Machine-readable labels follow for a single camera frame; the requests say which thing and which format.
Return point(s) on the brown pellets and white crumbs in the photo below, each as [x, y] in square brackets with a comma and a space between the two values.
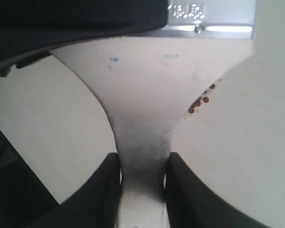
[202, 99]

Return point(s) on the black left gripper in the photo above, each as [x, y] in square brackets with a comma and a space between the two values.
[29, 29]

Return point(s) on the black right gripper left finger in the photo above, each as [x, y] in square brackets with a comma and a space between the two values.
[94, 205]

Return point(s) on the wooden paint brush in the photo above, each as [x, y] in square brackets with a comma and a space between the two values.
[147, 81]

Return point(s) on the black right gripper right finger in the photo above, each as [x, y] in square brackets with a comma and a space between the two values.
[249, 196]

